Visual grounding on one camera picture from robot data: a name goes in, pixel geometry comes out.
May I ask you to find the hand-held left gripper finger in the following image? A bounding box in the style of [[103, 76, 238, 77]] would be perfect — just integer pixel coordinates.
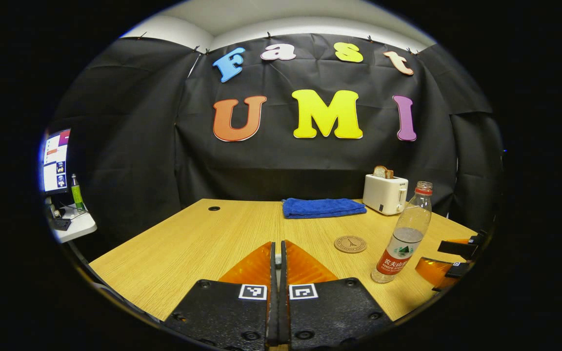
[[280, 240, 395, 351], [163, 241, 279, 351]]

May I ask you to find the clear plastic water bottle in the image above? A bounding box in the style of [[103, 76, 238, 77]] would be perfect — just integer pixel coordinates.
[[371, 181, 433, 284]]

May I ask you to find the round cork coaster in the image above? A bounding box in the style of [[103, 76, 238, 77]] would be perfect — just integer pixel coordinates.
[[334, 235, 368, 254]]

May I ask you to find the green bottle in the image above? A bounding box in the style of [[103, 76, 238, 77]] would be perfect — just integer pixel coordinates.
[[70, 174, 86, 213]]

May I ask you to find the blue folded towel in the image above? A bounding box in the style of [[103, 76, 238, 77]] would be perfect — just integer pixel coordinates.
[[282, 197, 367, 219]]

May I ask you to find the white toaster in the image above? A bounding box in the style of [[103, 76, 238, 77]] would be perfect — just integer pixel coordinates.
[[362, 174, 409, 215]]

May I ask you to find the black backdrop cloth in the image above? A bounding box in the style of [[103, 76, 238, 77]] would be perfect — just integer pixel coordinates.
[[49, 33, 503, 244]]

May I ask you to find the white side desk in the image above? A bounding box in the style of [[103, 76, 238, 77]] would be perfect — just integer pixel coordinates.
[[49, 207, 98, 244]]

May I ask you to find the computer monitor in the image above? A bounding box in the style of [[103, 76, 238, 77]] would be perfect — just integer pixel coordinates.
[[41, 128, 72, 196]]

